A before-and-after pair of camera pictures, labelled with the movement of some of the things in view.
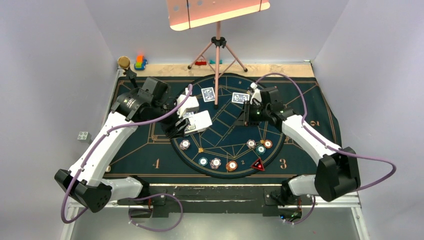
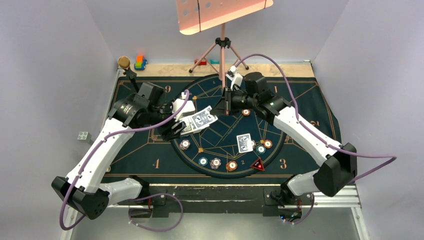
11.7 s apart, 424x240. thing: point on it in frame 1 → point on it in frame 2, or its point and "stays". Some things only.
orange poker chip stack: (231, 165) stays
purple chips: (184, 144) stays
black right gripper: (244, 119) → (226, 104)
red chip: (268, 143) stays
